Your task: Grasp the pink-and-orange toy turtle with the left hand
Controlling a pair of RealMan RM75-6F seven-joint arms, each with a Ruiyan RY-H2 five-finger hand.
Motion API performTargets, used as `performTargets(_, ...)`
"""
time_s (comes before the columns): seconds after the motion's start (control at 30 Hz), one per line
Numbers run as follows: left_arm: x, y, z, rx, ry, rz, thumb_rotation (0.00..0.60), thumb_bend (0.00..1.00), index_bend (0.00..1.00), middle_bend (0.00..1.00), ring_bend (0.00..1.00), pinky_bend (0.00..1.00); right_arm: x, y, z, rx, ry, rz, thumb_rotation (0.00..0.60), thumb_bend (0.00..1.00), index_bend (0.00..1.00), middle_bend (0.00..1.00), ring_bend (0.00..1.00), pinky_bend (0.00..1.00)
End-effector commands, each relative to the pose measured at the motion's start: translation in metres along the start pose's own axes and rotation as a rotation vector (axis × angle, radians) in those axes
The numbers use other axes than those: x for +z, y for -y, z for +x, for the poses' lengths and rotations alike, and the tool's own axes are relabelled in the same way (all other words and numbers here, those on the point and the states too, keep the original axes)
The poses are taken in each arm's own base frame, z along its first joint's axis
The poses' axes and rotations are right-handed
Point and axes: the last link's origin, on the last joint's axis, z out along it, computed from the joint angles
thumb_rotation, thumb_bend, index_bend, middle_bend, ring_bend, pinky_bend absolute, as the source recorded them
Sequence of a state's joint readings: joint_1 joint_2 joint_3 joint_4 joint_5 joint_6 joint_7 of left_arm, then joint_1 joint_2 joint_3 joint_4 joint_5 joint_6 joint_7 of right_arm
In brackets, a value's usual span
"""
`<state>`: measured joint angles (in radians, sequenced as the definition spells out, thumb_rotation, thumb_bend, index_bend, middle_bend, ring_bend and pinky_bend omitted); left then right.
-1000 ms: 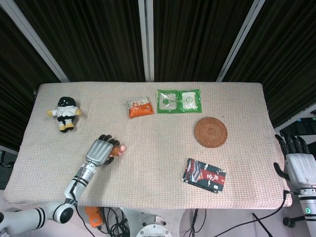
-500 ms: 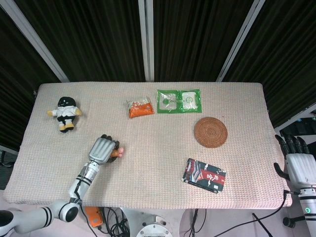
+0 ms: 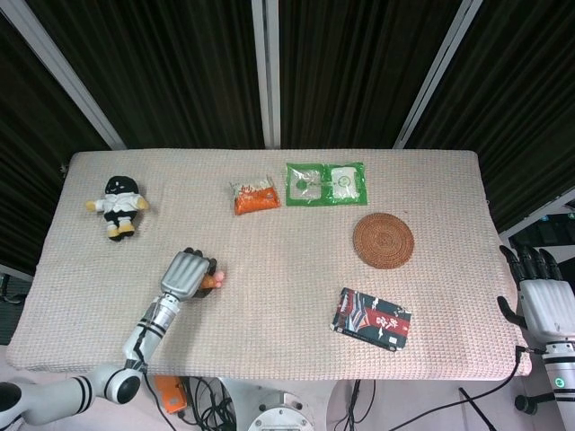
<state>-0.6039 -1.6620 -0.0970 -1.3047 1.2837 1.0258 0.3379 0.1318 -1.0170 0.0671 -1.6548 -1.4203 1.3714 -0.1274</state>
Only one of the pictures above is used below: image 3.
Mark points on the pink orange turtle toy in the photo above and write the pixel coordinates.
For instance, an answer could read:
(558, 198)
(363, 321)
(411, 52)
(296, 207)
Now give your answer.
(218, 278)

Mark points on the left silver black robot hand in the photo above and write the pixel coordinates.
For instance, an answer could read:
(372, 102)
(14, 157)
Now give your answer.
(184, 274)

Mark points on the black pleated curtain panel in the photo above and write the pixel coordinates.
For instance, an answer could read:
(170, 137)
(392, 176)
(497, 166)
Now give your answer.
(27, 157)
(170, 67)
(355, 67)
(525, 112)

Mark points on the round woven rattan coaster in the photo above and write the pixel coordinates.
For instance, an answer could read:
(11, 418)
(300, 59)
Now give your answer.
(383, 240)

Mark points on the black white plush doll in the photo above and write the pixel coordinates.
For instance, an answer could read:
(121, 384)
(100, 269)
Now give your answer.
(119, 204)

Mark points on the white frame bar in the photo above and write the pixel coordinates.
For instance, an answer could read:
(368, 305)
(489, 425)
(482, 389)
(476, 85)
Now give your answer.
(534, 215)

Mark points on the white grey robot base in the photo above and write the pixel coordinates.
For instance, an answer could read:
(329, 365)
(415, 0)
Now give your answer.
(280, 410)

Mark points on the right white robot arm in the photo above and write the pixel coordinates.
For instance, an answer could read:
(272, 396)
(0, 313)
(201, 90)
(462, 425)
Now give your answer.
(559, 381)

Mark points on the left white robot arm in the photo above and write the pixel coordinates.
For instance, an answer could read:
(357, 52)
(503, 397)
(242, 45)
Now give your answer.
(150, 325)

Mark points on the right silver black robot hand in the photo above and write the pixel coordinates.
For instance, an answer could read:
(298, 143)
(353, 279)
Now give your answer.
(545, 305)

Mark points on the dark red postcard box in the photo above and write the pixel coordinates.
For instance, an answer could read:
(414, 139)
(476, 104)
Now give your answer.
(373, 319)

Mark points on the beige waffle tablecloth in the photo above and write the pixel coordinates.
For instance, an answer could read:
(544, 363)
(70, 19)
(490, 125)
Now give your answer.
(287, 278)

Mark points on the orange snack bag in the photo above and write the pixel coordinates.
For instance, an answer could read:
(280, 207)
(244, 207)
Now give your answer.
(256, 202)

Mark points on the orange handheld device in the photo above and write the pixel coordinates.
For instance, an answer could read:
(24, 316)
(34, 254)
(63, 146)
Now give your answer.
(170, 395)

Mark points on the white metal frame post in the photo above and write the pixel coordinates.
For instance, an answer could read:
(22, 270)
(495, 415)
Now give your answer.
(266, 72)
(67, 76)
(436, 72)

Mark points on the green clear plastic package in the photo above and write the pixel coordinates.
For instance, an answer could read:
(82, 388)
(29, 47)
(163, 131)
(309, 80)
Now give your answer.
(325, 184)

